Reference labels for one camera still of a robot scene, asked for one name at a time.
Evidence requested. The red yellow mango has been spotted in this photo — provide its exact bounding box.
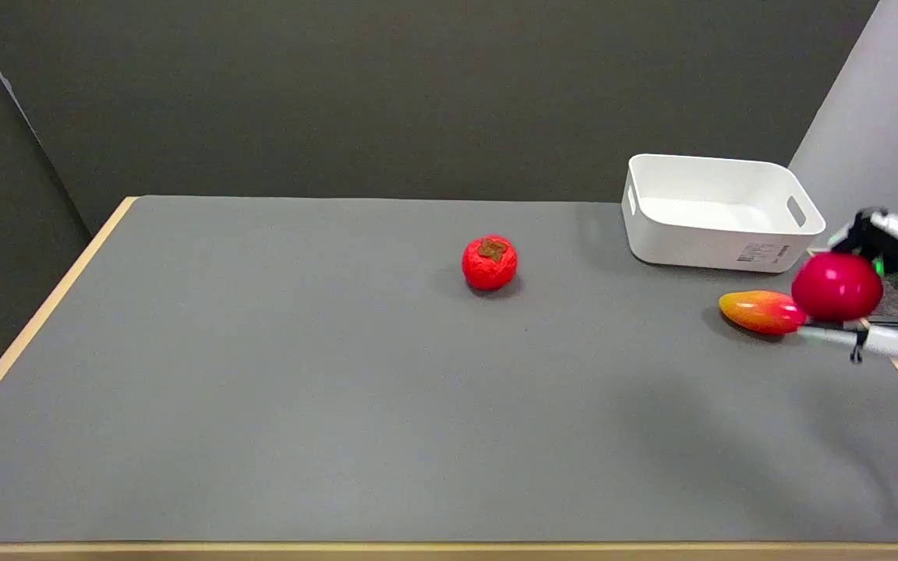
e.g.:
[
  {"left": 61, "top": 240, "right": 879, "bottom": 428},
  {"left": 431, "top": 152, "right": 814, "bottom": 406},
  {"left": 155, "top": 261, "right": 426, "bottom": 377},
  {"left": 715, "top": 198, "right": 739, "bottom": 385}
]
[{"left": 719, "top": 290, "right": 808, "bottom": 336}]

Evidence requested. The red wrinkled persimmon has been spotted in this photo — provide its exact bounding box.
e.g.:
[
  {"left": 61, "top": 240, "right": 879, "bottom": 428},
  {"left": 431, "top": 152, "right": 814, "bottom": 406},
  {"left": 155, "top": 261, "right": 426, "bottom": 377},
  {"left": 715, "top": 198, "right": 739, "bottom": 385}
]
[{"left": 461, "top": 235, "right": 518, "bottom": 292}]

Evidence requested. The red apple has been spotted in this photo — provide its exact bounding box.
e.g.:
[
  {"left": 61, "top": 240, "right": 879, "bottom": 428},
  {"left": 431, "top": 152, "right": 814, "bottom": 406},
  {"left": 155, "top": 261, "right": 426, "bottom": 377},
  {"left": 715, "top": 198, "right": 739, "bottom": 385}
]
[{"left": 791, "top": 252, "right": 884, "bottom": 323}]

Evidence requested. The white plastic storage box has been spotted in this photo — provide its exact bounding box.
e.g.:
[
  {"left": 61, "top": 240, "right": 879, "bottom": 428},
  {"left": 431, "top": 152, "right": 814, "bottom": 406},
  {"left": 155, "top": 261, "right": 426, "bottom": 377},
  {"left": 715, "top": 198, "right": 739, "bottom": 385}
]
[{"left": 621, "top": 153, "right": 826, "bottom": 273}]

